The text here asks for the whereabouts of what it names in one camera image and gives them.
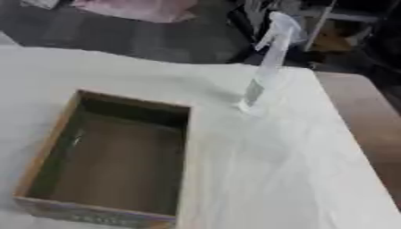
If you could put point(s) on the white shelf frame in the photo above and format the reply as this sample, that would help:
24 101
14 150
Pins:
334 18

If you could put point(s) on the open tan cardboard box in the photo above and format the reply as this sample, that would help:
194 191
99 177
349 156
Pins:
120 167

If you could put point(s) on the pink cloth bag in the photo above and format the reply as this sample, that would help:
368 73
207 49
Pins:
137 9

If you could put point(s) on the black chair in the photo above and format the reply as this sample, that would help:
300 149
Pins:
245 27

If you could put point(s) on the clear spray bottle white trigger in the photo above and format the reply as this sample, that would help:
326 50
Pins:
267 71

